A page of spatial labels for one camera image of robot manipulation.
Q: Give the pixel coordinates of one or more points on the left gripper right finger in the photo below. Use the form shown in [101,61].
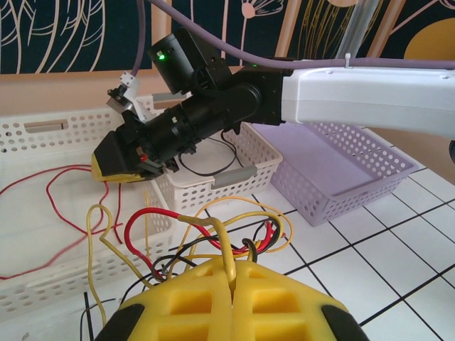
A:
[284,312]

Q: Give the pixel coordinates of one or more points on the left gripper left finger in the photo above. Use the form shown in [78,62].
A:
[177,312]

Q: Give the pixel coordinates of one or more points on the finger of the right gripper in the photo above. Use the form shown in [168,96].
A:
[135,179]
[117,156]

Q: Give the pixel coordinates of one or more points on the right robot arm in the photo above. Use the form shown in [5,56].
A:
[355,96]

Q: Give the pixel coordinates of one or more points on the white perforated plastic basket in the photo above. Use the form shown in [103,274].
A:
[35,142]

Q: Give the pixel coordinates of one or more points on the purple perforated plastic basket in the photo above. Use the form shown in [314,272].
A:
[337,167]

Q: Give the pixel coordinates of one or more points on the aluminium corner post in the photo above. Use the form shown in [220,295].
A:
[359,25]

